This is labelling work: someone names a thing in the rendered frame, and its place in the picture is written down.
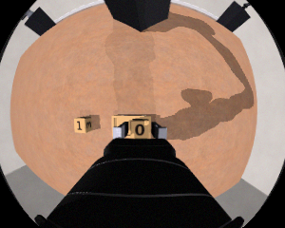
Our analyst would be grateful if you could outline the tan wooden tray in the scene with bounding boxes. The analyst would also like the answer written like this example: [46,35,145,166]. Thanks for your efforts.
[112,115,151,138]

